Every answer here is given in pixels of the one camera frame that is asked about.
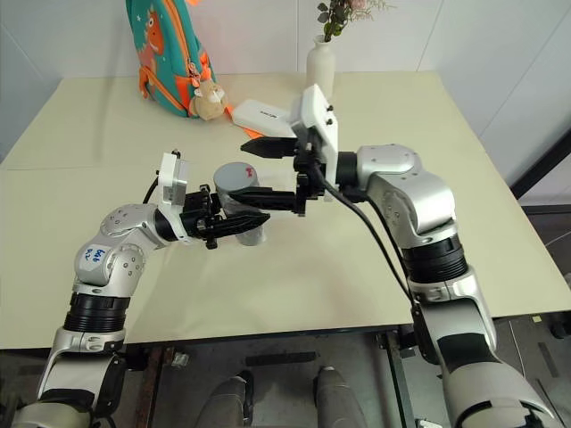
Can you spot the white flat box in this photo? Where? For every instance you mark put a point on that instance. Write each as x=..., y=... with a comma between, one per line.
x=263, y=117

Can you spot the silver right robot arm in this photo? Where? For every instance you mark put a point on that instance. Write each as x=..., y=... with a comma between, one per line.
x=428, y=200

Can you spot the white ceramic vase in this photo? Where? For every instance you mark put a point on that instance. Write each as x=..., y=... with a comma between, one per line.
x=320, y=62

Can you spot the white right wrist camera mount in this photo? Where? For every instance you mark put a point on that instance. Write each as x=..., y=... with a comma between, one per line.
x=319, y=113

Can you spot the grey jar lid red mark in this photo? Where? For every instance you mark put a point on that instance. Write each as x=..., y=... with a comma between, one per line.
x=234, y=176

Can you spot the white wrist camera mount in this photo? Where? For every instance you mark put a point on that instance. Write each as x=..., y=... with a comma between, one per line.
x=175, y=178
x=319, y=113

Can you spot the rusty metal table bar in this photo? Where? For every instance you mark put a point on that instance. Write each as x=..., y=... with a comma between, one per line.
x=149, y=388

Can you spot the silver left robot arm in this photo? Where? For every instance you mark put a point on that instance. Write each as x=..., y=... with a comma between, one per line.
x=111, y=267

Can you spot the dark metal table rail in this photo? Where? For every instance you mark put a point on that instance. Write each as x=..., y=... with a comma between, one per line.
x=399, y=379

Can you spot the grey cup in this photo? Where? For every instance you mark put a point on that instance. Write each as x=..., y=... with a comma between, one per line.
x=250, y=235

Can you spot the dried flower bouquet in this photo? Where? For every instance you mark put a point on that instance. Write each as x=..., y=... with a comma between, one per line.
x=339, y=15

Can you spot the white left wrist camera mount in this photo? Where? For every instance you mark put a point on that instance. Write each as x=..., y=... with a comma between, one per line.
x=175, y=178

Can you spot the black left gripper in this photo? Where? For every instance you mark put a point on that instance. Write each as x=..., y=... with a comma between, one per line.
x=195, y=218

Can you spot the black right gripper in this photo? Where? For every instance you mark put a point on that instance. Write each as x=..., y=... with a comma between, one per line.
x=308, y=178

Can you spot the teal dinosaur backpack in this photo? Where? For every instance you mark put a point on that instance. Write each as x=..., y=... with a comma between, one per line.
x=165, y=49

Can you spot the black flat plate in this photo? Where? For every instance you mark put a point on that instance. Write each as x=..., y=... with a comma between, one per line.
x=281, y=359

